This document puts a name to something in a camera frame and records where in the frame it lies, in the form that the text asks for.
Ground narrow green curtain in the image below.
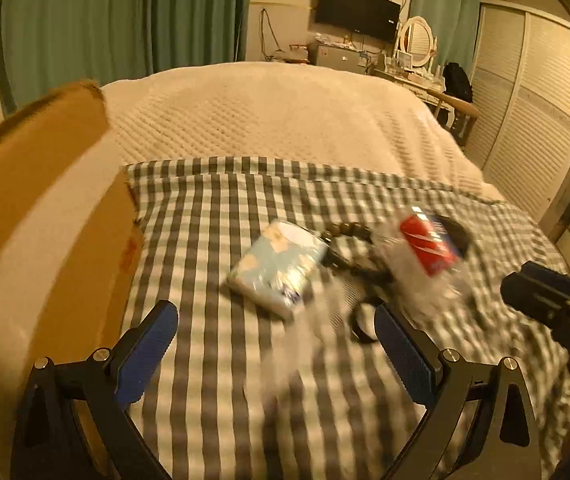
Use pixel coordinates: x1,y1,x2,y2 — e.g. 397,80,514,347
411,0,484,92

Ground black round case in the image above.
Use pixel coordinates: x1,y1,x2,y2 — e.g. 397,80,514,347
435,214,472,257

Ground black backpack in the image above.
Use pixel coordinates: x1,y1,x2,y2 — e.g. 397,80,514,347
442,62,474,103

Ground wooden chair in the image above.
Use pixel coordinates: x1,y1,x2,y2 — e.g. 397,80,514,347
427,87,480,147

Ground black wall television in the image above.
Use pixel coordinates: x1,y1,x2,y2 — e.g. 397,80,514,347
314,0,402,43

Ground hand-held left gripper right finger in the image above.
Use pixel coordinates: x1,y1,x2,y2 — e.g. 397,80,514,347
372,304,542,480

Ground small silver fridge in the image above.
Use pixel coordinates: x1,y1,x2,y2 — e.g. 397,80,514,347
307,42,370,73

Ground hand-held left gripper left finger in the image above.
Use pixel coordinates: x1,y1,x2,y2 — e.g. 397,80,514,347
10,300,180,480

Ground clear bottle with red label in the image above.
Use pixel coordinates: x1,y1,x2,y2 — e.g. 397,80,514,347
372,205,480,331

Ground brown cardboard box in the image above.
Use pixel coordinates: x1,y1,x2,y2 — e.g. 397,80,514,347
0,80,146,480

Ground white louvred wardrobe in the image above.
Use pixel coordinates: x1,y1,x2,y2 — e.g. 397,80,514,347
465,2,570,226

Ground dark bead bracelet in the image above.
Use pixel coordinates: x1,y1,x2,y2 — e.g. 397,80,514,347
322,220,396,282

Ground grey checked cloth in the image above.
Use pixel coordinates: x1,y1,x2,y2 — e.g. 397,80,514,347
120,156,570,480

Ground oval white vanity mirror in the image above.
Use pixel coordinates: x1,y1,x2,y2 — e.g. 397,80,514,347
397,16,440,68

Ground white dressing table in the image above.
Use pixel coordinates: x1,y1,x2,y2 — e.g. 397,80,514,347
372,62,446,106

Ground black hair tie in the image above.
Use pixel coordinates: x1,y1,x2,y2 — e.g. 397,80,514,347
349,299,383,345

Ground white fluffy blanket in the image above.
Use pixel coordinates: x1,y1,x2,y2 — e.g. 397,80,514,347
97,61,506,206

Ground wide green curtain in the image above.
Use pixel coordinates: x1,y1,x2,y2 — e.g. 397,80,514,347
0,0,254,111

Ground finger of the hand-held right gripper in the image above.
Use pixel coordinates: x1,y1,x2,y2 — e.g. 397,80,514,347
520,260,570,297
500,272,570,325

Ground light blue tissue pack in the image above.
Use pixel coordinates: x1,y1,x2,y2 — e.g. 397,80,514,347
221,219,328,320

